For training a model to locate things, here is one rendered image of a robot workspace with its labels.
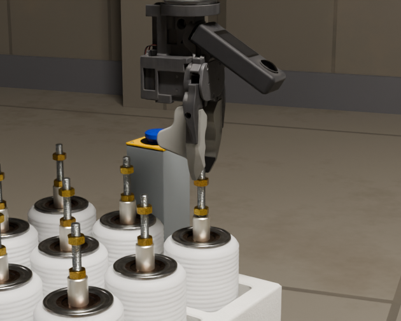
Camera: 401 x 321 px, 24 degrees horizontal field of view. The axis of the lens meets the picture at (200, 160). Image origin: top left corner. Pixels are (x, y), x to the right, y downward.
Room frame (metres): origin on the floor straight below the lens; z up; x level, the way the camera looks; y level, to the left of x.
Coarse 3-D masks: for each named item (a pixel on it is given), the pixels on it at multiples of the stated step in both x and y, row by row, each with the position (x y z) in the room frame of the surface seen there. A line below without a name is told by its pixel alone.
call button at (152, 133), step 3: (150, 129) 1.37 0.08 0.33; (153, 129) 1.37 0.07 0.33; (156, 129) 1.37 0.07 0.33; (159, 129) 1.37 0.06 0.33; (162, 129) 1.37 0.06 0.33; (147, 132) 1.35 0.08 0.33; (150, 132) 1.35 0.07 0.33; (153, 132) 1.35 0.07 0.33; (156, 132) 1.35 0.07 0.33; (147, 135) 1.34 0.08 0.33; (150, 135) 1.34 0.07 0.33; (153, 135) 1.34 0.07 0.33; (156, 135) 1.34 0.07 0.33; (150, 138) 1.34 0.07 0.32; (153, 138) 1.34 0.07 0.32; (156, 138) 1.34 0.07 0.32; (150, 141) 1.34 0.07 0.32; (153, 141) 1.34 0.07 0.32; (156, 141) 1.34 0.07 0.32
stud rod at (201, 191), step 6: (204, 168) 1.11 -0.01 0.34; (204, 174) 1.10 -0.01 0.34; (198, 192) 1.10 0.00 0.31; (204, 192) 1.10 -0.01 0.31; (198, 198) 1.10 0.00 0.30; (204, 198) 1.10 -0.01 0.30; (198, 204) 1.10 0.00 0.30; (204, 204) 1.10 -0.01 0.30; (198, 216) 1.10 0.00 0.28; (204, 216) 1.10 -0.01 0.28
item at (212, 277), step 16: (176, 256) 1.07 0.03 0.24; (192, 256) 1.06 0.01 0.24; (208, 256) 1.06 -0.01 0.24; (224, 256) 1.07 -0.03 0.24; (192, 272) 1.06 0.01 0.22; (208, 272) 1.06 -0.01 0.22; (224, 272) 1.07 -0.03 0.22; (192, 288) 1.06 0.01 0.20; (208, 288) 1.06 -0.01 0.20; (224, 288) 1.07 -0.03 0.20; (192, 304) 1.06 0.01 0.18; (208, 304) 1.06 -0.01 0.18; (224, 304) 1.07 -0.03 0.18
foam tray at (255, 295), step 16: (240, 288) 1.13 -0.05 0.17; (256, 288) 1.11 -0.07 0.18; (272, 288) 1.11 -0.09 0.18; (240, 304) 1.06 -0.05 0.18; (256, 304) 1.07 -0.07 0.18; (272, 304) 1.11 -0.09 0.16; (192, 320) 1.03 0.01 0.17; (208, 320) 1.02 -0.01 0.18; (224, 320) 1.02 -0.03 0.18; (240, 320) 1.04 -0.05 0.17; (256, 320) 1.07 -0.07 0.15; (272, 320) 1.11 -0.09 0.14
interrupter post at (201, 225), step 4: (196, 216) 1.11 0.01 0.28; (208, 216) 1.11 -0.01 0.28; (196, 220) 1.10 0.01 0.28; (200, 220) 1.10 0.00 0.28; (204, 220) 1.10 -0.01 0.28; (208, 220) 1.10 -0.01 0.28; (196, 224) 1.10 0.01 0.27; (200, 224) 1.10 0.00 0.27; (204, 224) 1.10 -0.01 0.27; (208, 224) 1.10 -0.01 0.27; (196, 228) 1.10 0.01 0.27; (200, 228) 1.10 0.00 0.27; (204, 228) 1.10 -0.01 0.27; (208, 228) 1.10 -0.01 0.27; (196, 232) 1.10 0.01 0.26; (200, 232) 1.10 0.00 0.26; (204, 232) 1.10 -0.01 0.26; (208, 232) 1.10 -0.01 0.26; (196, 236) 1.10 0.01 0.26; (200, 236) 1.10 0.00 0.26; (204, 236) 1.10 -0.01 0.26; (208, 236) 1.10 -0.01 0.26; (196, 240) 1.10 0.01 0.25; (200, 240) 1.10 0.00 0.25; (204, 240) 1.10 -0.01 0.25
